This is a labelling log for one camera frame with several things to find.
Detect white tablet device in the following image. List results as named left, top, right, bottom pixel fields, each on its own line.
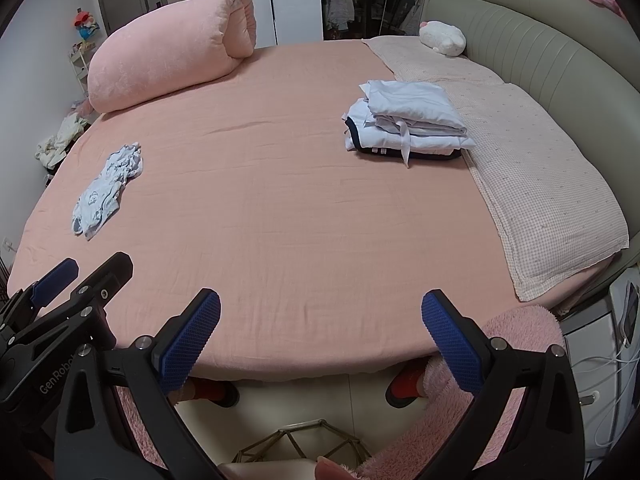
left=609, top=280, right=640, bottom=343

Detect rolled pink quilt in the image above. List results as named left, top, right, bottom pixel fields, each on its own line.
left=87, top=0, right=258, bottom=114

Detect white charging cable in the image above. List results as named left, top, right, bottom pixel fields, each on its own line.
left=570, top=327, right=640, bottom=453

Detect white nightstand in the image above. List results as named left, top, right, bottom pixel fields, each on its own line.
left=559, top=265, right=640, bottom=462

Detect pink fluffy rug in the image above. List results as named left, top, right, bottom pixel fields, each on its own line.
left=115, top=305, right=567, bottom=480

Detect white wardrobe doors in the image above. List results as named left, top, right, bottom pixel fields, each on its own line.
left=266, top=0, right=325, bottom=47

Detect red and blue toy figure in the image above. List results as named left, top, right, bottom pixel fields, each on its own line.
left=73, top=8, right=101, bottom=42

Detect grey-green padded headboard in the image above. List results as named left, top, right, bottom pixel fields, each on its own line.
left=422, top=0, right=640, bottom=243

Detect white plush toy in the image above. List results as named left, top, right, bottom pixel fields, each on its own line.
left=418, top=20, right=467, bottom=57

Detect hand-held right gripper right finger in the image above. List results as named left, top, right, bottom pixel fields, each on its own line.
left=421, top=289, right=587, bottom=480

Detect light blue cartoon-print garment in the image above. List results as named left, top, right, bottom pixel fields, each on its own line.
left=71, top=143, right=145, bottom=241

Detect white folded garment navy trim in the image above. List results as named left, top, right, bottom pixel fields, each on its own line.
left=343, top=99, right=477, bottom=168

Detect pile of pale clothes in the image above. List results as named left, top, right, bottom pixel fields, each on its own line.
left=34, top=111, right=92, bottom=172

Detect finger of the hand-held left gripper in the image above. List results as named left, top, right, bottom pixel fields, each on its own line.
left=0, top=258, right=80, bottom=333
left=0, top=252, right=134, bottom=361

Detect red slipper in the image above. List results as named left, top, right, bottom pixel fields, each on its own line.
left=385, top=359, right=427, bottom=409
left=189, top=377, right=240, bottom=409

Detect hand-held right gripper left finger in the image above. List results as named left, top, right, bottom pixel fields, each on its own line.
left=54, top=287, right=223, bottom=480

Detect gold wire basket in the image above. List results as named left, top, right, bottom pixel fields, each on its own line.
left=230, top=418, right=374, bottom=464

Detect white shelf rack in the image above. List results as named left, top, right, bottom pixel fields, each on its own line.
left=69, top=41, right=99, bottom=95

